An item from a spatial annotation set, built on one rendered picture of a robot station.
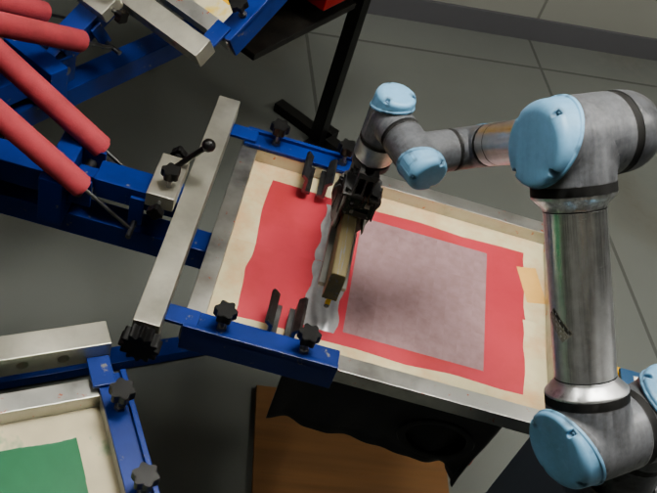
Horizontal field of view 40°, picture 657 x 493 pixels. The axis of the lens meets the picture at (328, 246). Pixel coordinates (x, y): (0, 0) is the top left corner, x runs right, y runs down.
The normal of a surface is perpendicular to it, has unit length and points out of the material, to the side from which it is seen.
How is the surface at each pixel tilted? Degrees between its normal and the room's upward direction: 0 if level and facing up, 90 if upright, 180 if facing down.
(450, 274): 0
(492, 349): 0
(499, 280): 0
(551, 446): 95
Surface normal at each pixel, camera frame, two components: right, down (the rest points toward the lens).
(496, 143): -0.89, 0.08
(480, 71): 0.25, -0.66
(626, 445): 0.50, 0.03
